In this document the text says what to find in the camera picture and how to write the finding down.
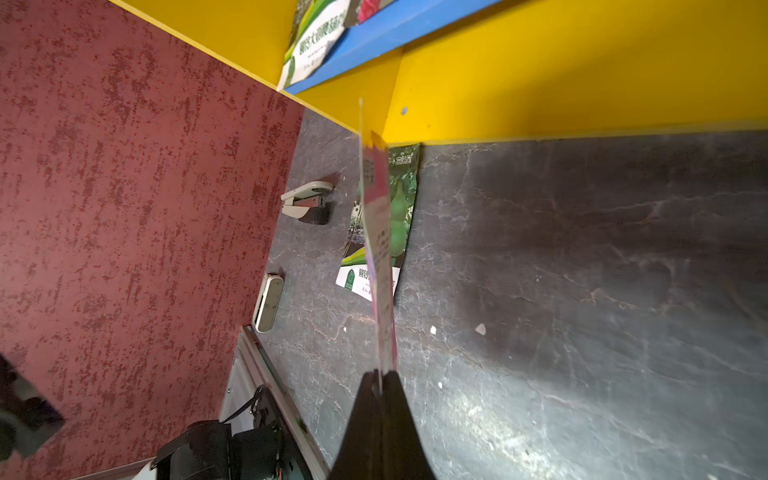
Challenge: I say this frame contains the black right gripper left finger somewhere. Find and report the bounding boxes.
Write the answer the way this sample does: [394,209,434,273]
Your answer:
[328,370,382,479]

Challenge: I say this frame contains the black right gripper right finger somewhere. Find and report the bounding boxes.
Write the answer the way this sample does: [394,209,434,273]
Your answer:
[381,371,435,479]

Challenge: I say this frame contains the green gourd seed bag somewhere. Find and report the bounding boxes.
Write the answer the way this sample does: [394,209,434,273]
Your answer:
[335,144,421,301]

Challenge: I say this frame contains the aster seed bag top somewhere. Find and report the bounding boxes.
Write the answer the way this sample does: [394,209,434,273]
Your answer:
[359,100,397,383]

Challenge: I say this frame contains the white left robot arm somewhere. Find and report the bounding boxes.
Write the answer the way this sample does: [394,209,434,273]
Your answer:
[142,385,313,479]

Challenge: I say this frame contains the yellow shelf unit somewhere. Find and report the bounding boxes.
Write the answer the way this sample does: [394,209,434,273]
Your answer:
[107,0,768,146]

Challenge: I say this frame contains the green seed bag lower left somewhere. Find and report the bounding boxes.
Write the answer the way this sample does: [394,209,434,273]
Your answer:
[277,0,360,90]

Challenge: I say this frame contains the pink flower seed bag lower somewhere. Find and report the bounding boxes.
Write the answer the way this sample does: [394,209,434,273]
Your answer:
[356,0,394,24]

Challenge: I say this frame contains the white stapler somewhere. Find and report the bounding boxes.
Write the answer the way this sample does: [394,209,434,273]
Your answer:
[281,180,334,225]

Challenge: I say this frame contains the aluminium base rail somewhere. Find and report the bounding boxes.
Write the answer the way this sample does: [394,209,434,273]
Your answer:
[219,326,329,479]

